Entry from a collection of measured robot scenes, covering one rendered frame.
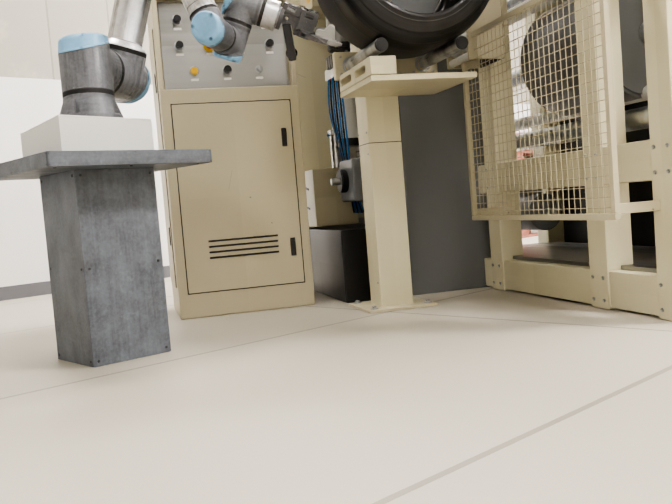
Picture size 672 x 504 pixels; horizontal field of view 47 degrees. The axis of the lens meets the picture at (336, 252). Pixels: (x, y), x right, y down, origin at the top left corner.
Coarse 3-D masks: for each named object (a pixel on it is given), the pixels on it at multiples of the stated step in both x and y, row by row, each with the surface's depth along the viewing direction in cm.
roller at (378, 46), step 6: (372, 42) 246; (378, 42) 242; (384, 42) 243; (366, 48) 251; (372, 48) 245; (378, 48) 242; (384, 48) 243; (360, 54) 257; (366, 54) 252; (372, 54) 249; (378, 54) 248; (348, 60) 271; (354, 60) 264; (360, 60) 259; (348, 66) 272
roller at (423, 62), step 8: (456, 40) 250; (464, 40) 250; (440, 48) 262; (448, 48) 256; (456, 48) 251; (464, 48) 251; (424, 56) 276; (432, 56) 269; (440, 56) 264; (448, 56) 261; (424, 64) 278; (432, 64) 275
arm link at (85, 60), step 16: (64, 48) 223; (80, 48) 222; (96, 48) 224; (64, 64) 223; (80, 64) 222; (96, 64) 224; (112, 64) 230; (64, 80) 224; (80, 80) 222; (96, 80) 223; (112, 80) 229
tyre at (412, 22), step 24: (336, 0) 243; (360, 0) 237; (384, 0) 238; (456, 0) 274; (480, 0) 247; (336, 24) 256; (360, 24) 243; (384, 24) 240; (408, 24) 241; (432, 24) 243; (456, 24) 246; (360, 48) 261; (408, 48) 249; (432, 48) 255
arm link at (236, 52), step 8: (224, 16) 232; (232, 24) 230; (240, 24) 230; (248, 24) 232; (240, 32) 231; (248, 32) 233; (240, 40) 231; (232, 48) 228; (240, 48) 232; (216, 56) 232; (224, 56) 231; (232, 56) 232; (240, 56) 234
